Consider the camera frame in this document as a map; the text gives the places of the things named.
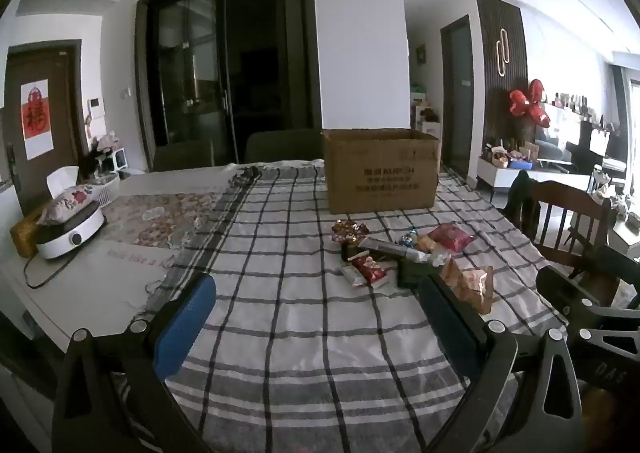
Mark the string of candies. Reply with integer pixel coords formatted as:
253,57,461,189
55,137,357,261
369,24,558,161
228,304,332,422
331,219,371,245

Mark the red white door poster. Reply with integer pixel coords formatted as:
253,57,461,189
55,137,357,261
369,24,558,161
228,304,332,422
21,79,55,161

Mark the orange brown snack packet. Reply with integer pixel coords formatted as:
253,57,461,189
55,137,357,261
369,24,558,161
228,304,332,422
440,258,495,315

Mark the red white snack packet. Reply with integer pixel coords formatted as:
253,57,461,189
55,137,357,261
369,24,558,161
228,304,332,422
350,255,388,289

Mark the silver snack bar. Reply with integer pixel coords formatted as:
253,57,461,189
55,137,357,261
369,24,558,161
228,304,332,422
357,237,416,259

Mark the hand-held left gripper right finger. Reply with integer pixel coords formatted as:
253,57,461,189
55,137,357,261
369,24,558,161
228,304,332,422
417,275,586,453

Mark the plaid grey white cloth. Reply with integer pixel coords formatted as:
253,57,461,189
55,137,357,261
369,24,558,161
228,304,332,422
112,160,568,453

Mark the brown cardboard box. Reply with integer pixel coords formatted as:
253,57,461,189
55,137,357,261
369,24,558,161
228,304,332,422
321,129,442,214

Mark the white slatted basket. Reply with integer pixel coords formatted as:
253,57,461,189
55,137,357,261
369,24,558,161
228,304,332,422
94,175,122,207

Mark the dark jacket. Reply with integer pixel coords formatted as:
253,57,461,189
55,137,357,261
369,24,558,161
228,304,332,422
505,170,542,244

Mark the floral cushion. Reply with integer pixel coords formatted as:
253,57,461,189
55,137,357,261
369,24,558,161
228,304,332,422
37,184,101,226

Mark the red foil balloon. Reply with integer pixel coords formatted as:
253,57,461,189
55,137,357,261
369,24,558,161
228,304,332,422
509,79,553,124

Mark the dark upholstered chair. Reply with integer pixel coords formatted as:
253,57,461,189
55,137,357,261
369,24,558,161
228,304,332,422
152,138,215,172
245,129,326,164

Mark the dark sliding glass door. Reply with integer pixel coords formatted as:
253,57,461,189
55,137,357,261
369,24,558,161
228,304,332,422
135,0,321,168

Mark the brown wooden chair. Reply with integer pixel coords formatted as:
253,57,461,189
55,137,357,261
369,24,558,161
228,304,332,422
505,178,618,304

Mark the brown woven box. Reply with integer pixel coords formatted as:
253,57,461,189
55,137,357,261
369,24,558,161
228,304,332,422
10,213,43,259

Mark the white low cabinet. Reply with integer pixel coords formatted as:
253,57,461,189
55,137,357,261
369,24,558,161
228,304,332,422
477,155,596,201

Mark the floral table mat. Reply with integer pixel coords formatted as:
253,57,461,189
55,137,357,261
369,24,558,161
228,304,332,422
102,190,236,254

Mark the white electric cooker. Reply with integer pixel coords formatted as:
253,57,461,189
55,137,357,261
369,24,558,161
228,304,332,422
35,203,107,260

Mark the black power cable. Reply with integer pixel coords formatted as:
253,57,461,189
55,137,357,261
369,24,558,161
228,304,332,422
24,253,76,290

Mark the black television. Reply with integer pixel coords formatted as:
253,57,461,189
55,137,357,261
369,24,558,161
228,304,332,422
534,122,611,172

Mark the row of small ornaments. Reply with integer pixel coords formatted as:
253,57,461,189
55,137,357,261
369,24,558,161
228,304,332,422
542,92,597,114

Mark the dark slatted wall panel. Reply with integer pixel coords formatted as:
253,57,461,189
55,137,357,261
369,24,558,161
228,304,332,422
475,0,528,148

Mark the dark green snack packet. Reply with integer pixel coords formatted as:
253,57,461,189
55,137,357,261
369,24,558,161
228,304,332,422
397,258,441,291

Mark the brown entrance door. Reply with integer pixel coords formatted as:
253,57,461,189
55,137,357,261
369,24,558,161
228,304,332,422
2,40,83,214

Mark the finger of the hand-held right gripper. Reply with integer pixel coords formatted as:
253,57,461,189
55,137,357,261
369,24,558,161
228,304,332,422
536,265,640,334
590,245,640,291

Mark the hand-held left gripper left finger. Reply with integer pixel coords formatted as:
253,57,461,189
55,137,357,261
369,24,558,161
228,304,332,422
51,272,218,453

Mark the grey interior door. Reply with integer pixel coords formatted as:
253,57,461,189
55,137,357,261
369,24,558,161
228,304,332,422
441,15,475,181

